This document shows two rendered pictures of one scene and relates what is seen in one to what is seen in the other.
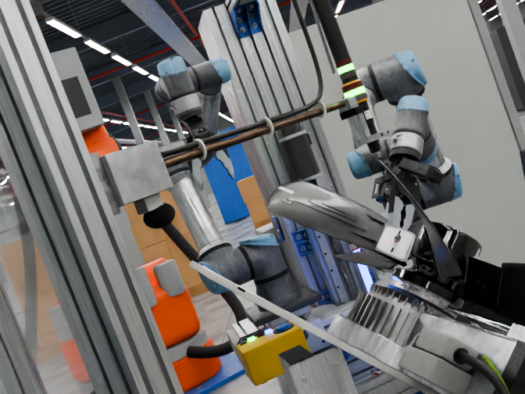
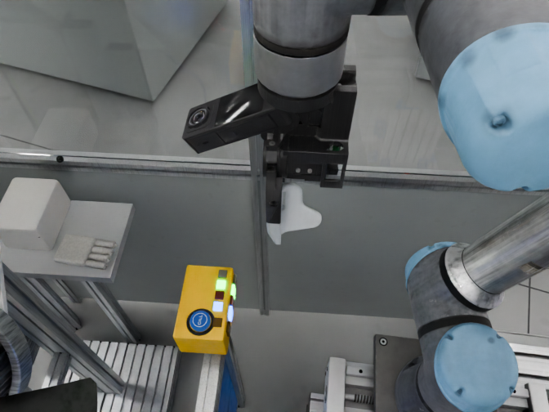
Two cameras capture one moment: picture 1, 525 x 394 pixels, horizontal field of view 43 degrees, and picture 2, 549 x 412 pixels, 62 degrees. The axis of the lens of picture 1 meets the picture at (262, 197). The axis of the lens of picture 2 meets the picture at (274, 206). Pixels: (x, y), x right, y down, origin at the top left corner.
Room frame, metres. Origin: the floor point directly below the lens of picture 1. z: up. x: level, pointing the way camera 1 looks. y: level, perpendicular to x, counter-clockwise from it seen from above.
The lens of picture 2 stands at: (1.92, -0.21, 1.93)
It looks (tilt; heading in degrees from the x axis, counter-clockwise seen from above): 55 degrees down; 106
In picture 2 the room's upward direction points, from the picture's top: straight up
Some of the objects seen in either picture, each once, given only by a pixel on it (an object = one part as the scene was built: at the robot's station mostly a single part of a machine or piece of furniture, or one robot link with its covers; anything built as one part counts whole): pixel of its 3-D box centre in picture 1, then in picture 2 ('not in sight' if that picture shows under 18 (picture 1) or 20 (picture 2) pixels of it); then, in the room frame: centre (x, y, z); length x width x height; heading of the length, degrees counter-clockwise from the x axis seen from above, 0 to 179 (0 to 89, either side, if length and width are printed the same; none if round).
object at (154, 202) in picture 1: (157, 211); not in sight; (0.95, 0.15, 1.48); 0.05 x 0.04 x 0.05; 137
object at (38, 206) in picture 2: not in sight; (26, 213); (1.08, 0.27, 0.91); 0.17 x 0.16 x 0.11; 102
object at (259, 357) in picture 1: (274, 355); (207, 310); (1.68, 0.11, 1.02); 0.16 x 0.10 x 0.11; 102
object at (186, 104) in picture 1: (185, 106); (299, 51); (1.85, 0.11, 1.70); 0.08 x 0.08 x 0.05
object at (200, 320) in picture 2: (283, 327); (200, 320); (1.68, 0.07, 1.08); 0.04 x 0.04 x 0.02
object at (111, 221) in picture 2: not in sight; (60, 238); (1.16, 0.26, 0.84); 0.36 x 0.24 x 0.03; 12
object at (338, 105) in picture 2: (197, 134); (303, 124); (1.85, 0.11, 1.62); 0.09 x 0.08 x 0.12; 13
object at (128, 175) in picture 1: (122, 178); not in sight; (0.93, 0.17, 1.54); 0.10 x 0.07 x 0.08; 137
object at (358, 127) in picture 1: (361, 119); not in sight; (1.38, -0.25, 1.50); 0.09 x 0.07 x 0.10; 137
